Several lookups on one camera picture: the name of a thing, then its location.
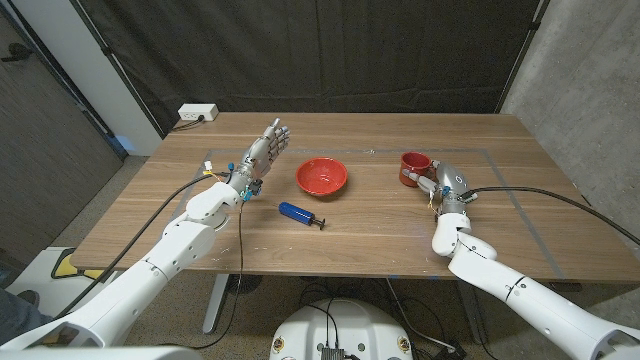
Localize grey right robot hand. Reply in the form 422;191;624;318
401;159;475;217

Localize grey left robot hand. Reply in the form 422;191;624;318
227;117;292;202

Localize red speckled enamel cup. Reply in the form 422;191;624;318
398;151;434;189

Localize red speckled enamel bowl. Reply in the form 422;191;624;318
295;156;349;197

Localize small blue air pump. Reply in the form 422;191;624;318
278;201;327;232

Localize white power strip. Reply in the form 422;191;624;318
177;103;220;122

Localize black backdrop curtain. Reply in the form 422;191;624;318
69;0;551;137

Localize black round floor object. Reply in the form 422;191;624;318
226;273;264;297

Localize grey table leg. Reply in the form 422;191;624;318
459;292;489;346

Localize black backdrop stand pole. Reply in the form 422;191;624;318
493;0;551;115
68;0;167;139

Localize white table leg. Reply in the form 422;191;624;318
201;273;232;335

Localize black power adapter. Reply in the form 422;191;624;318
436;341;469;360

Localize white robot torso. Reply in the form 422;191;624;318
269;298;415;360

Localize person in blue jeans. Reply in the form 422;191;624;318
0;288;52;344

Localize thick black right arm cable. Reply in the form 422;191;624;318
460;185;640;247

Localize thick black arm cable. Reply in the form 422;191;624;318
55;171;231;320
460;185;640;247

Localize black power strip cord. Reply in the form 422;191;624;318
171;115;207;133

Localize thin black left wrist cable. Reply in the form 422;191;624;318
189;199;247;350

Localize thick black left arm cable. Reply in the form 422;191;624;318
55;171;231;320

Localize white floor cable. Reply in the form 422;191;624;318
384;278;457;352

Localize black torso cable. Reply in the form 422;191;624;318
304;302;342;349

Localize black door handle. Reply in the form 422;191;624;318
0;42;34;64

